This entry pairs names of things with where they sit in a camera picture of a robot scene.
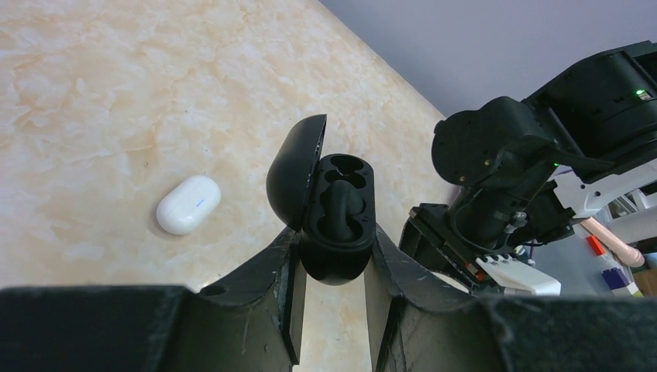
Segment black clip earbud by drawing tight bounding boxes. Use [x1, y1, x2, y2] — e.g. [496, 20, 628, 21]
[321, 180, 363, 243]

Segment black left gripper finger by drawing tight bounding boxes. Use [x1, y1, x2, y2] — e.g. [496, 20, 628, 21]
[1, 229, 305, 371]

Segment white oval charging case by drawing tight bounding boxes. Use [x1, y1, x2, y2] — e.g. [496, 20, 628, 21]
[156, 175, 222, 236]

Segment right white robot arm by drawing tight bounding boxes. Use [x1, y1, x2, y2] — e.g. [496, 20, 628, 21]
[365, 41, 656, 371]

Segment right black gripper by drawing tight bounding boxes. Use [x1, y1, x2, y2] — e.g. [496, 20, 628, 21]
[364, 181, 656, 371]

